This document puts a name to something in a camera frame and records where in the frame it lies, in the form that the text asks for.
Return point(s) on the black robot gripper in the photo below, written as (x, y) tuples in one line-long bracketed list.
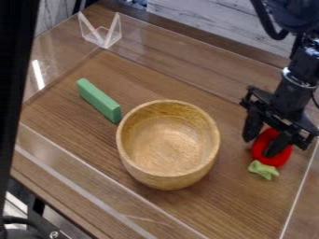
[(282, 110)]

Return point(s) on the green rectangular block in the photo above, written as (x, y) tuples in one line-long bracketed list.
[(106, 105)]

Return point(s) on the black vertical foreground post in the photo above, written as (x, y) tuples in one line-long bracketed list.
[(18, 20)]

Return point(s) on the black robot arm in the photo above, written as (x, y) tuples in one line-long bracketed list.
[(294, 17)]

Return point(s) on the clear acrylic tray walls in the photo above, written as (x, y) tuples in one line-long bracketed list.
[(67, 160)]

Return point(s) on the wooden bowl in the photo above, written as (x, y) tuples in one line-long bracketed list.
[(169, 141)]

